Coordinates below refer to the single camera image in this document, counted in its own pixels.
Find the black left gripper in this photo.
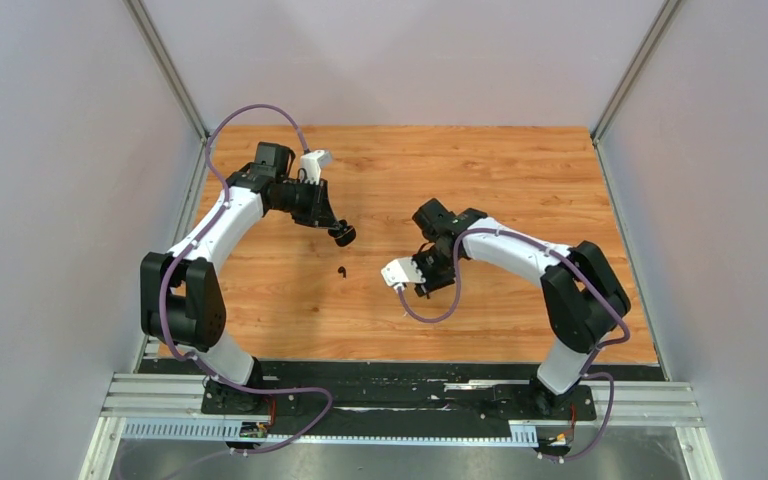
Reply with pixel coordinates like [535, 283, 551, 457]
[272, 177, 340, 230]

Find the black earbud charging case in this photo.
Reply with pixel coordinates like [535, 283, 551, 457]
[327, 225, 357, 248]

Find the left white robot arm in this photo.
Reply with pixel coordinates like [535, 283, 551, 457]
[140, 142, 356, 413]

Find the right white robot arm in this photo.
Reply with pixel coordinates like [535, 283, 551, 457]
[406, 198, 631, 418]

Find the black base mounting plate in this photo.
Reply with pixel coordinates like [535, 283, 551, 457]
[137, 358, 667, 439]

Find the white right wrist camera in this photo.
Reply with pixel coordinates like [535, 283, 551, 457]
[380, 257, 426, 290]

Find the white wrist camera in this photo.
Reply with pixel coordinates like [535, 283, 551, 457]
[380, 257, 426, 290]
[298, 149, 333, 185]

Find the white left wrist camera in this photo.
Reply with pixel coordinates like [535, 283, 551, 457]
[298, 149, 333, 185]

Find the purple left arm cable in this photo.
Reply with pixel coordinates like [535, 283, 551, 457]
[158, 103, 334, 458]

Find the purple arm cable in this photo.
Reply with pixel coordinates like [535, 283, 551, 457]
[158, 103, 334, 458]
[395, 228, 631, 464]

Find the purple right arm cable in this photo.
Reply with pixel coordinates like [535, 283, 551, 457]
[395, 228, 631, 464]

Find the aluminium frame rail left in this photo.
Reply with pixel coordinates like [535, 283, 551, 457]
[123, 0, 208, 142]

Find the aluminium frame rail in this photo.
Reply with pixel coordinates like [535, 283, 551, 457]
[123, 0, 208, 142]
[590, 0, 685, 147]

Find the slotted cable duct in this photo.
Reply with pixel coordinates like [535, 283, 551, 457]
[120, 418, 540, 446]

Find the aluminium frame rail right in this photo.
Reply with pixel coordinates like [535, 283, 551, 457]
[590, 0, 685, 147]

